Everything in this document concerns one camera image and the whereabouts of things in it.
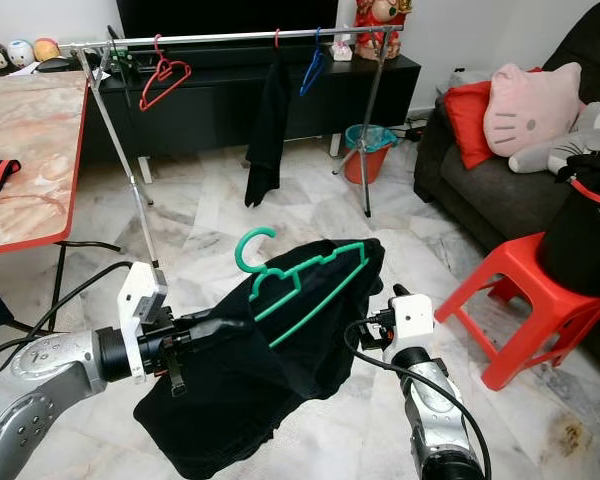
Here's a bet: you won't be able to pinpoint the silver clothes rack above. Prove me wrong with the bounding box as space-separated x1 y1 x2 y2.
58 25 413 271

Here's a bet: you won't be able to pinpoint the dark brown sofa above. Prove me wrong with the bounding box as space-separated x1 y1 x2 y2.
413 0 600 256

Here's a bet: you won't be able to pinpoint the grey Totoro plush open eyes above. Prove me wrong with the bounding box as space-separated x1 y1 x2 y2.
508 100 600 176

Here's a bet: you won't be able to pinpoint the black TV console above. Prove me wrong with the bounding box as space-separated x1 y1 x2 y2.
60 50 423 161

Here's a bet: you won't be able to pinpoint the red-edged marble folding table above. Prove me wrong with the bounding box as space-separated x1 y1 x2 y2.
0 70 126 336

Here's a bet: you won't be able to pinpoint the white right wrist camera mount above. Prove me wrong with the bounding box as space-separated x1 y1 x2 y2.
387 293 433 351

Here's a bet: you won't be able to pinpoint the black plastic hanger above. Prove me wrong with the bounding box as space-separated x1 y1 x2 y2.
100 25 141 106

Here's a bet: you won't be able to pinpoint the blue plastic hanger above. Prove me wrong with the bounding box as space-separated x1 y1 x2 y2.
298 28 329 98

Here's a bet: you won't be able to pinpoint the red Buddha figurine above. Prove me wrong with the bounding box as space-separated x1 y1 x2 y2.
354 0 413 56

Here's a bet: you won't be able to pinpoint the orange round plush toy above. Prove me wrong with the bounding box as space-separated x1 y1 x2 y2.
32 37 61 63

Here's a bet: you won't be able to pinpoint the green plastic hanger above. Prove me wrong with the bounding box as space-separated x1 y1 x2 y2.
233 227 371 349

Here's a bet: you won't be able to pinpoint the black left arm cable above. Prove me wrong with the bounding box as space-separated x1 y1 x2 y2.
0 260 136 371

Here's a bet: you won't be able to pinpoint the black television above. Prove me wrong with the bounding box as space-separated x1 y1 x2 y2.
116 0 339 39

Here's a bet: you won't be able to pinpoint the red bin teal liner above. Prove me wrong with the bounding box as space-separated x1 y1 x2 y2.
343 123 399 186

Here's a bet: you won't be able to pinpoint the black bucket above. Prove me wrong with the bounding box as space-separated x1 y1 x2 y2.
537 185 600 298

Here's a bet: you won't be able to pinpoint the pink cat face cushion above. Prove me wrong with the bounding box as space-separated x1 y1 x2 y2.
483 62 584 158

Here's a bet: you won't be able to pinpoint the red plastic stool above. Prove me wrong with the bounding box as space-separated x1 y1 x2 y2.
435 232 600 393

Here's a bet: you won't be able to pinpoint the white round plush toy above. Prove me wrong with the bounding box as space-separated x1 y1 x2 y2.
7 40 36 69

